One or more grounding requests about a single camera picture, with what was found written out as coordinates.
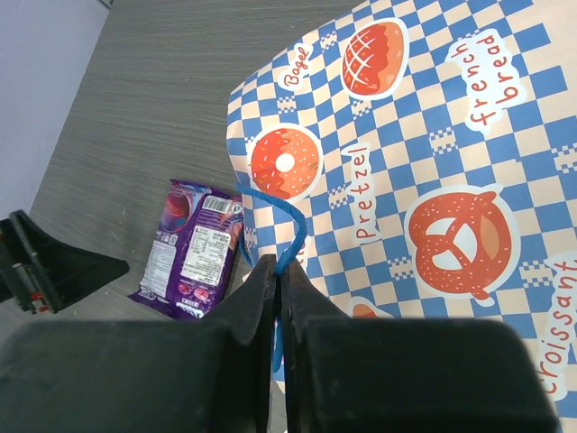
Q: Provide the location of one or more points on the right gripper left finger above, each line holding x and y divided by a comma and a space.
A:
210, 375

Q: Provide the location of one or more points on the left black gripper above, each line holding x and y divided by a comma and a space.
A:
42, 274

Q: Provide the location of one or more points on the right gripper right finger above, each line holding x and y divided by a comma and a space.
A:
347, 374

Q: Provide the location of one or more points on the purple candy snack packet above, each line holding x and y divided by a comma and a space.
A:
192, 254

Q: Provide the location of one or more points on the checkered paper bag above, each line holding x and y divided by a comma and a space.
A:
431, 148

